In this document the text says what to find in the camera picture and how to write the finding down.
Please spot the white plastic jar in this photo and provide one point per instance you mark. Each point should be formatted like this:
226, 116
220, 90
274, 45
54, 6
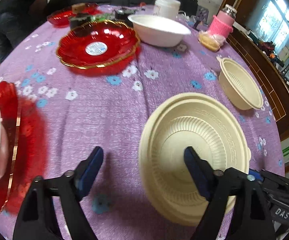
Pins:
167, 7

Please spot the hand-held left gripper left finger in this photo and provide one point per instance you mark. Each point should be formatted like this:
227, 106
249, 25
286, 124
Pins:
92, 170

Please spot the black cylinder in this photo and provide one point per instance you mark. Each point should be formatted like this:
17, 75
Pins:
80, 22

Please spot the frosted glass window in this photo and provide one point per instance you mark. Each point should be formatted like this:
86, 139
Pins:
277, 22

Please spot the green circuit part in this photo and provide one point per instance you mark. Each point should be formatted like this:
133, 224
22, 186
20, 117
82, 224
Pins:
99, 18

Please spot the red gold-rimmed plate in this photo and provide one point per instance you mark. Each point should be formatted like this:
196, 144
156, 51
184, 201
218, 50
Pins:
24, 135
98, 37

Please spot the bag of bread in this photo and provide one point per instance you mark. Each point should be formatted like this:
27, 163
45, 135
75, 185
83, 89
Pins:
209, 42

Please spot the wooden sideboard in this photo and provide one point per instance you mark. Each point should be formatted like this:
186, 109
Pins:
267, 80

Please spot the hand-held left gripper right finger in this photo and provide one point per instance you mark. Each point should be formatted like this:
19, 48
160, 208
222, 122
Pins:
197, 172

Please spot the large cream plastic bowl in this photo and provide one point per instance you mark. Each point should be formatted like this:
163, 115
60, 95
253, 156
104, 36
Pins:
184, 130

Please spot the red glass bowl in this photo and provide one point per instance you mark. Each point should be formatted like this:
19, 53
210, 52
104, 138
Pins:
59, 17

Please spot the pink sleeved bottle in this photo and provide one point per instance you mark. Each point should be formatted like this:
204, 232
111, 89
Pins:
220, 23

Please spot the black motor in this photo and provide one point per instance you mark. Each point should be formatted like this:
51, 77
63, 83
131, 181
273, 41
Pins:
124, 14

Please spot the brown spool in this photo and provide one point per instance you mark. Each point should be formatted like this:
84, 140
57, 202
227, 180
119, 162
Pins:
81, 8

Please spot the small cream plastic bowl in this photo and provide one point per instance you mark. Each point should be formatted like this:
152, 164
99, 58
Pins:
239, 87

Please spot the purple floral tablecloth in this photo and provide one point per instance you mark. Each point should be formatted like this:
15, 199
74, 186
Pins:
109, 105

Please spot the large white paper bowl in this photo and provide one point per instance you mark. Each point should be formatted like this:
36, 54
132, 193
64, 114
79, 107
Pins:
159, 33

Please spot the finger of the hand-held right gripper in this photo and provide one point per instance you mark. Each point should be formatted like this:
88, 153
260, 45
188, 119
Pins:
272, 182

